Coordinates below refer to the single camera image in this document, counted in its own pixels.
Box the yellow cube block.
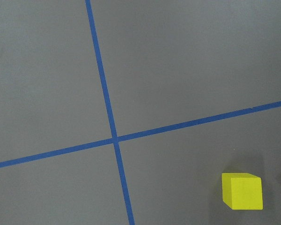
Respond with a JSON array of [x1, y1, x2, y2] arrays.
[[222, 173, 263, 210]]

